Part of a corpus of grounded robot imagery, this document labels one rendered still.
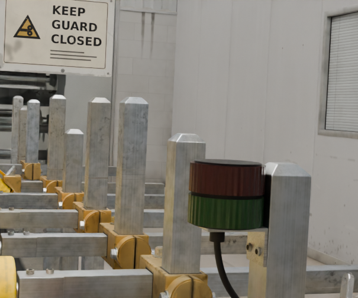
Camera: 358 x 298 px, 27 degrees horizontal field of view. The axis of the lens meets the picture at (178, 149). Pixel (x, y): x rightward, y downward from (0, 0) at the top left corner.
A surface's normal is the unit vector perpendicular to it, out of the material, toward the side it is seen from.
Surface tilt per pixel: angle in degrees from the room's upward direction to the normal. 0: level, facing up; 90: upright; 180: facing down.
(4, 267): 34
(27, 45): 90
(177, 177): 90
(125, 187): 90
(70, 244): 90
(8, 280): 56
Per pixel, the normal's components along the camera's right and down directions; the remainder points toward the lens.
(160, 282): -0.95, -0.03
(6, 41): 0.30, 0.07
